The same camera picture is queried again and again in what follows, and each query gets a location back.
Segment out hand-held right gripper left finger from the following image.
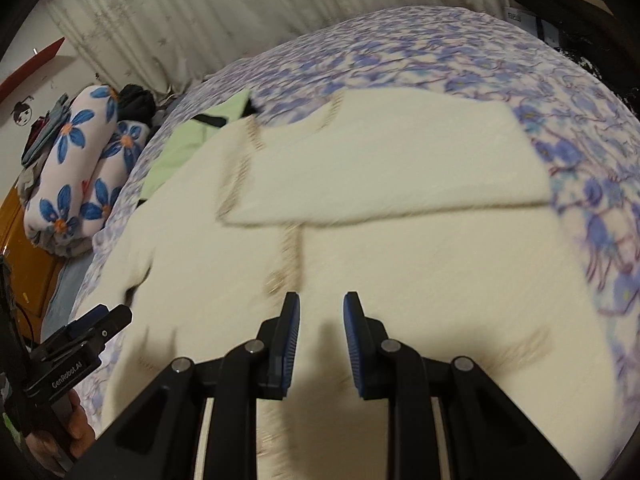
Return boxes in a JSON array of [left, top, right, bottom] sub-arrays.
[[62, 291, 301, 480]]

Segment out white cardboard box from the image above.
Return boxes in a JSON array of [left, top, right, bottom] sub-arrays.
[[502, 7, 562, 47]]

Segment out large rolled blue-flower quilt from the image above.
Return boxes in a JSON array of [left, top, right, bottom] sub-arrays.
[[24, 85, 119, 257]]

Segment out red wall board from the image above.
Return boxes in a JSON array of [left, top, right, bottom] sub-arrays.
[[0, 37, 66, 105]]

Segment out dark clothes pile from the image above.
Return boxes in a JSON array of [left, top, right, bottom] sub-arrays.
[[112, 83, 159, 125]]

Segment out cartoon wall sticker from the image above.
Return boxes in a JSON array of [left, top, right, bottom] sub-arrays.
[[12, 95, 35, 127]]

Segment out cream knit sweater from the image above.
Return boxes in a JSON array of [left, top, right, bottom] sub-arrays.
[[100, 87, 622, 480]]

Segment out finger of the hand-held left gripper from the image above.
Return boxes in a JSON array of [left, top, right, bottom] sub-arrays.
[[64, 304, 110, 339], [97, 305, 134, 353]]

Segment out light green garment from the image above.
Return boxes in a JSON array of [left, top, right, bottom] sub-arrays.
[[137, 89, 256, 202]]

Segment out small rolled blue-flower quilt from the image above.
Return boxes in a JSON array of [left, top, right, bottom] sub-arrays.
[[75, 120, 152, 243]]

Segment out white patterned curtain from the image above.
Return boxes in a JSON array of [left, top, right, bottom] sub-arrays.
[[47, 0, 516, 97]]

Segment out person's left hand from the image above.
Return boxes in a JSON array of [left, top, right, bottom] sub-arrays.
[[20, 389, 97, 478]]

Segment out wooden cabinet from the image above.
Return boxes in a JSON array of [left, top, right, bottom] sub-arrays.
[[0, 180, 67, 323]]

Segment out black cable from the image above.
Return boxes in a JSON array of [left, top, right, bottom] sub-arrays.
[[12, 302, 38, 348]]

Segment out black bags under shelf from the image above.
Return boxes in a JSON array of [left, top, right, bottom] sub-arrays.
[[514, 0, 640, 103]]

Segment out purple floral fleece blanket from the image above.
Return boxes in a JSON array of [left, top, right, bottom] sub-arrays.
[[42, 5, 640, 466]]

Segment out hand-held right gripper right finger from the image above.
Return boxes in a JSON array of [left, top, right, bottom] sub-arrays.
[[342, 291, 584, 480]]

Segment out pile of grey and red clothes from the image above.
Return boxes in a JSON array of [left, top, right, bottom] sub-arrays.
[[19, 92, 72, 201]]

